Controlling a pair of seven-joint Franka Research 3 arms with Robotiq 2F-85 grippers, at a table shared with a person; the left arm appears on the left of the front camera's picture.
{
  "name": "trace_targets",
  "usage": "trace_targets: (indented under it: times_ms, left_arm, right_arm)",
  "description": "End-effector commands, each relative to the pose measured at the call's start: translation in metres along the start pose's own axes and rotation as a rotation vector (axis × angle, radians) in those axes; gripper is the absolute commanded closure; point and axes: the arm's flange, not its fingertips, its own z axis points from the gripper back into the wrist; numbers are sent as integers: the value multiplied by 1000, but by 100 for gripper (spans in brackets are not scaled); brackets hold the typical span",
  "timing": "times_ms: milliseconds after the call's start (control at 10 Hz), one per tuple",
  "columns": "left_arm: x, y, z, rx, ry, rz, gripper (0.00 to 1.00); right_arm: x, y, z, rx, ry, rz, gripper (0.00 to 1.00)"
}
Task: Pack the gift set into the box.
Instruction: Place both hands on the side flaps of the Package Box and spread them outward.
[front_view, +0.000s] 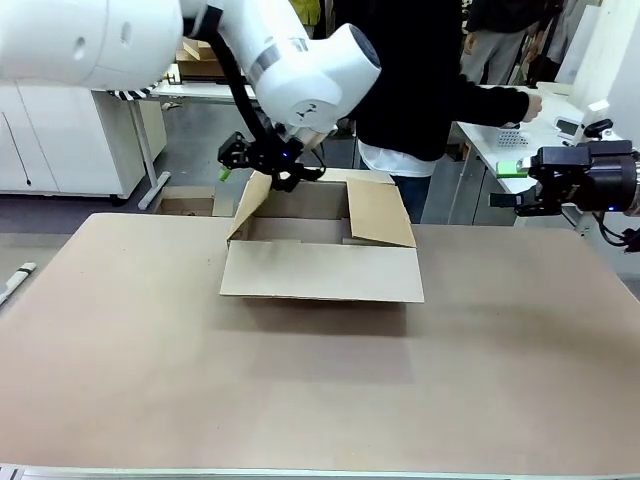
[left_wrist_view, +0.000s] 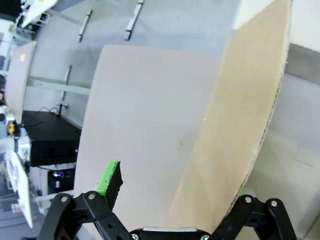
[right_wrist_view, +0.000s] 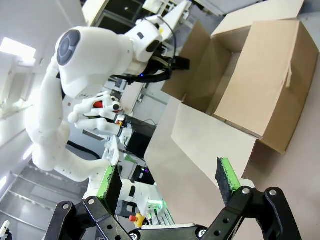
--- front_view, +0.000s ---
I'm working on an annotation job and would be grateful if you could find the small open cardboard box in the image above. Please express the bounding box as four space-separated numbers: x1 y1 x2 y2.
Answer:
174 39 227 81

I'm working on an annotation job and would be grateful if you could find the person in black sweater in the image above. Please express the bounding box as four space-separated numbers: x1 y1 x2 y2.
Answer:
319 0 484 224

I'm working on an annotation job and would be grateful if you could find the person's left forearm black sleeve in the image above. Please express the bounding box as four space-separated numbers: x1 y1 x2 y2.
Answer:
462 77 531 129

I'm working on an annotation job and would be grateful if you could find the bystander in grey trousers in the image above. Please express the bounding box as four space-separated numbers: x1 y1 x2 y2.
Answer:
459 0 532 87

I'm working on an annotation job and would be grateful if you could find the brown cardboard shipping box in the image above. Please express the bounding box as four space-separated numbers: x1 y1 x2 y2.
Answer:
218 168 426 305

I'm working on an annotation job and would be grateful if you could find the white storage cabinet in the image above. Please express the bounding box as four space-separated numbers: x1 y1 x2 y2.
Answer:
0 82 169 200

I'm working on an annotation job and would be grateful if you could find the cardboard box on floor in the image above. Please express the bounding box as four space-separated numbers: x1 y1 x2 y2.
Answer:
152 185 236 218

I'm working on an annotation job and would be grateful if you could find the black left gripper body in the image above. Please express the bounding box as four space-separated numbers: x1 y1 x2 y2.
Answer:
248 138 305 174

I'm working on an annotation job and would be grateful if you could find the thin black hanging cable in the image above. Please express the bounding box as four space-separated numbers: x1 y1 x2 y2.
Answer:
3 112 30 185

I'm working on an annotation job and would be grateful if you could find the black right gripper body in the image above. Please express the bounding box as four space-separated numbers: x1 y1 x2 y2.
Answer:
529 141 637 205

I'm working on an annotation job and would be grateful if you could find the white flat strip tool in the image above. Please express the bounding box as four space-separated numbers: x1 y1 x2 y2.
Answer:
0 260 38 307

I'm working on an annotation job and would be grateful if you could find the aluminium table edge rail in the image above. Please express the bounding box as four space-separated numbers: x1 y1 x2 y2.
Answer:
0 465 640 480

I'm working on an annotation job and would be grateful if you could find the white side table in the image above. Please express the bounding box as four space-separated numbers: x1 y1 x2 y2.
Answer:
447 82 640 241

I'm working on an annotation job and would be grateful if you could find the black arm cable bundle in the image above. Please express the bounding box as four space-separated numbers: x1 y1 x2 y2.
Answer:
192 4 281 157
594 210 640 254

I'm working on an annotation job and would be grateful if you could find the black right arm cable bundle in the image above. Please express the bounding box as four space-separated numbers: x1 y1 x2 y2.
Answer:
594 210 640 254

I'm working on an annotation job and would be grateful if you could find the white digital timer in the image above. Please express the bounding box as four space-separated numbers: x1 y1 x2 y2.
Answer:
553 115 582 137

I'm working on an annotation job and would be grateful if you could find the black left arm cable bundle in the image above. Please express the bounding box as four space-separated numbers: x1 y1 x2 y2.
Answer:
192 4 281 157

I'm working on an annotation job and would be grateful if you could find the person's left hand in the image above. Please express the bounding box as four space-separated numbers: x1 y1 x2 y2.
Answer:
519 92 544 124

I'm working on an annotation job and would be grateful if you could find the right wrist camera white cap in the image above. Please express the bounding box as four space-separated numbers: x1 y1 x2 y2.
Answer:
581 99 615 143

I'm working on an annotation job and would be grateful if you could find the perforated metal plate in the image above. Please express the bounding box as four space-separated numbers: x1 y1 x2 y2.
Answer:
494 129 529 149

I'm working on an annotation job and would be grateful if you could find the white background desk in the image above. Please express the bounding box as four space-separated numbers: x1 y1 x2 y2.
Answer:
107 74 262 211

